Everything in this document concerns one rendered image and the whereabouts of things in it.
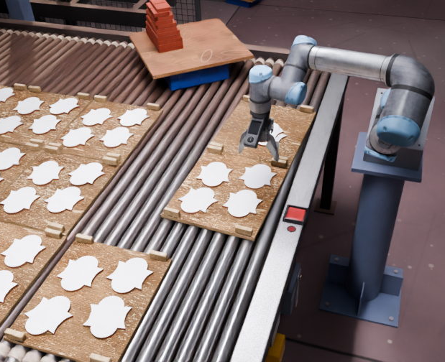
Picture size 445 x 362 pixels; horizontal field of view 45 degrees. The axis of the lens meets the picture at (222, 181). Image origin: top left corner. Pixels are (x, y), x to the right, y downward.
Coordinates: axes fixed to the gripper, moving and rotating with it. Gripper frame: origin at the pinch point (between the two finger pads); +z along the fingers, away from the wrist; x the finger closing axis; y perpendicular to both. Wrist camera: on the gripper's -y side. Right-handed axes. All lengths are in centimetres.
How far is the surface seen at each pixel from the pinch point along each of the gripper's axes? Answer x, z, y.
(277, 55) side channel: 23, 9, 99
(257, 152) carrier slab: 5.1, 9.0, 15.1
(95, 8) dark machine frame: 138, 1, 108
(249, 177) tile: 2.6, 8.1, -1.6
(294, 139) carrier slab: -6.2, 8.9, 28.4
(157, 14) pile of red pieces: 72, -21, 66
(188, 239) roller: 11.9, 10.8, -36.8
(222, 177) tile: 12.3, 8.1, -5.0
